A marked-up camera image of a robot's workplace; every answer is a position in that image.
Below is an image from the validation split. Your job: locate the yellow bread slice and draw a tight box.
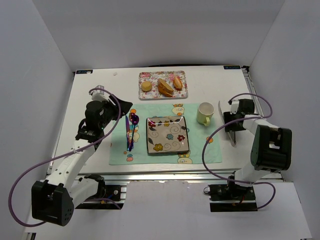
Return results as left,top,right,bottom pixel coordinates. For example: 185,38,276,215
157,78,174,92

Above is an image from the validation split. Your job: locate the orange-brown bread slice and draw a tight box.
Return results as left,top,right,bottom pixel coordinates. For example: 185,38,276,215
157,85,173,98

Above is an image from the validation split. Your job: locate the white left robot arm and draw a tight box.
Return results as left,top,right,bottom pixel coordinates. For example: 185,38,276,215
31,96,133,226

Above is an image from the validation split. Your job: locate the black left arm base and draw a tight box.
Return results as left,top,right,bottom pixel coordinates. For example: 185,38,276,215
70,174,126,210

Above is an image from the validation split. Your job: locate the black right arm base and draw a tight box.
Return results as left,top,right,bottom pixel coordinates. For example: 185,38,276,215
203,182,258,213

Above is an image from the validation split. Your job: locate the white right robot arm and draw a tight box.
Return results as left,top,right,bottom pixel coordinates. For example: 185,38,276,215
223,99,293,193

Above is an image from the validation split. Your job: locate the purple spoon back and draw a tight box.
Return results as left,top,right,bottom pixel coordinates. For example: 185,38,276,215
129,113,136,151

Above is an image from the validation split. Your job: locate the purple spoon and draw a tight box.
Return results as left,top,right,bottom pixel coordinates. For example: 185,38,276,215
129,113,136,151
131,114,140,149

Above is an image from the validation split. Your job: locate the purple spoon front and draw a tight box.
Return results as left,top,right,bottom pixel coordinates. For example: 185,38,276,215
131,114,140,149

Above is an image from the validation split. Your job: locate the round yellow bun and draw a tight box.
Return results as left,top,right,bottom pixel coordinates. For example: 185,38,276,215
140,81,153,92

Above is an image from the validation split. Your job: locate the mint green cartoon placemat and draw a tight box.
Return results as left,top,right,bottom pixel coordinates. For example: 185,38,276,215
108,103,223,166

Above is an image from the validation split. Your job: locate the floral rectangular tray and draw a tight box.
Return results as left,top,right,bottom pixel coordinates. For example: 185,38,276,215
138,70,188,100

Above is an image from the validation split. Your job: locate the light green mug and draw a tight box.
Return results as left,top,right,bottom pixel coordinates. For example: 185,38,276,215
196,102,215,127

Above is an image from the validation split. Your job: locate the black table label right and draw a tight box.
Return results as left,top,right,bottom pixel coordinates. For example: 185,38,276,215
223,65,241,70

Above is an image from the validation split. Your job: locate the black table label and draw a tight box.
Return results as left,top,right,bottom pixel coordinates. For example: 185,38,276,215
223,65,241,70
75,69,93,75

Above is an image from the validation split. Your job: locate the black table label left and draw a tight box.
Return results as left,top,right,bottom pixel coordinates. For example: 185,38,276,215
75,69,93,75

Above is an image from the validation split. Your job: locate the square floral ceramic plate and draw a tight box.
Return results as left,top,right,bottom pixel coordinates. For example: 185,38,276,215
146,115,190,155

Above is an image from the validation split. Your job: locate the sesame hot dog bun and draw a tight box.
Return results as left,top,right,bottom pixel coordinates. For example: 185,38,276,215
173,76,183,91

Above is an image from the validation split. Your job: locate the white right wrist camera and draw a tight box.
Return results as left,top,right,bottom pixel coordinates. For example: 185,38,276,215
228,99,239,115

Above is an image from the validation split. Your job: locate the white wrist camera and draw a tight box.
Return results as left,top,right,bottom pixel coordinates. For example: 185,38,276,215
228,99,239,115
89,85,107,102

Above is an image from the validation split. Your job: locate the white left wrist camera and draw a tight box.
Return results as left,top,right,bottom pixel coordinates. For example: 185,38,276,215
89,85,107,102

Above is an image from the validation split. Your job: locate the aluminium table frame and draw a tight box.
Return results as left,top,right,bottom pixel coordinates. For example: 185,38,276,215
37,65,286,201

